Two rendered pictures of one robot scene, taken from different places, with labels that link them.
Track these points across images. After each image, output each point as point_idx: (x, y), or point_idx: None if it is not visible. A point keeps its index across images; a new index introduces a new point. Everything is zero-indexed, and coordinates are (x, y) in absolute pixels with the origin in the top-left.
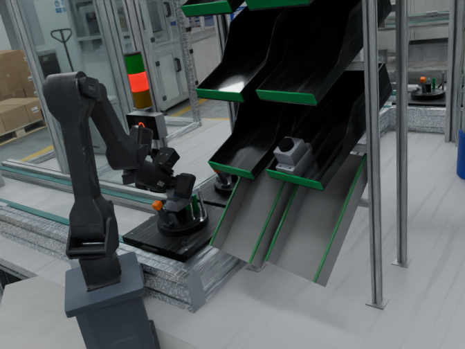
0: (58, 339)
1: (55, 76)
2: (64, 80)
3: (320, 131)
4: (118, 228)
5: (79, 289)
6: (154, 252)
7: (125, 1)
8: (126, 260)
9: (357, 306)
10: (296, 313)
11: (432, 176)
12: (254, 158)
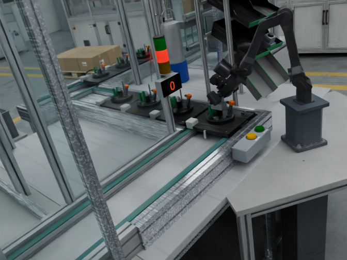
0: (294, 165)
1: (287, 7)
2: (290, 7)
3: None
4: (195, 155)
5: (312, 103)
6: (247, 122)
7: (147, 2)
8: (287, 99)
9: (268, 99)
10: (272, 109)
11: None
12: None
